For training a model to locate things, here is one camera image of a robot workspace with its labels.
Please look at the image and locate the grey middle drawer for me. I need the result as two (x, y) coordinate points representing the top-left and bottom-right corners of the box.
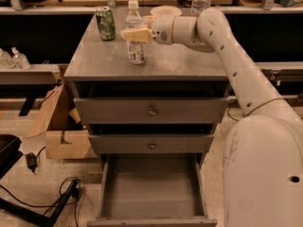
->
(89, 134), (213, 154)

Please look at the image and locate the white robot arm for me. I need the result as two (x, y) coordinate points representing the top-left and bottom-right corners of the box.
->
(121, 8), (303, 227)

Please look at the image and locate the grey open bottom drawer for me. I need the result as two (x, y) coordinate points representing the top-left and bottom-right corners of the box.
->
(87, 153), (217, 227)

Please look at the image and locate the clear pump bottle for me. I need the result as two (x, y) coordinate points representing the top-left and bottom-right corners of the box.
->
(0, 48), (15, 69)
(11, 47), (31, 70)

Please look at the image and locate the clear water bottle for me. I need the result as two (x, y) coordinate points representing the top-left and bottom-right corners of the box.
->
(191, 0), (211, 16)

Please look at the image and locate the grey wooden drawer cabinet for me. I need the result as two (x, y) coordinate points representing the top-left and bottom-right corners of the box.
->
(64, 22), (231, 164)

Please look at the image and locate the cardboard box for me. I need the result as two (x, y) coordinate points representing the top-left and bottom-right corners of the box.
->
(26, 64), (98, 161)

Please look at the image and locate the black power adapter left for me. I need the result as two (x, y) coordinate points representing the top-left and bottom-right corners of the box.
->
(26, 152), (37, 172)

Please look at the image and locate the white bowl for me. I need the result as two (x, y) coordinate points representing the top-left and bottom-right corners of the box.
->
(151, 6), (182, 16)

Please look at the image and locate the green soda can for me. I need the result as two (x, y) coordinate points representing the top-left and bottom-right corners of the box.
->
(96, 7), (116, 41)

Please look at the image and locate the grey top drawer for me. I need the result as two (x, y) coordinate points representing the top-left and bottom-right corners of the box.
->
(74, 98), (227, 124)

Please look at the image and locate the clear pump bottle left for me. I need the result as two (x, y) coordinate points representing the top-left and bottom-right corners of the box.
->
(0, 48), (15, 69)

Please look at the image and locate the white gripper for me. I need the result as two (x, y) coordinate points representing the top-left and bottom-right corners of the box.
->
(120, 15), (175, 44)

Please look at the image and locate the black metal stand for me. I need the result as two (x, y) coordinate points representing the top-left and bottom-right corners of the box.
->
(0, 177), (82, 227)

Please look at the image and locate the labelled plastic bottle white cap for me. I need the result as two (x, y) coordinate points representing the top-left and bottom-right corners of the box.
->
(125, 0), (145, 64)

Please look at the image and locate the clear pump bottle right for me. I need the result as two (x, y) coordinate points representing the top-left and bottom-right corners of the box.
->
(11, 47), (31, 70)

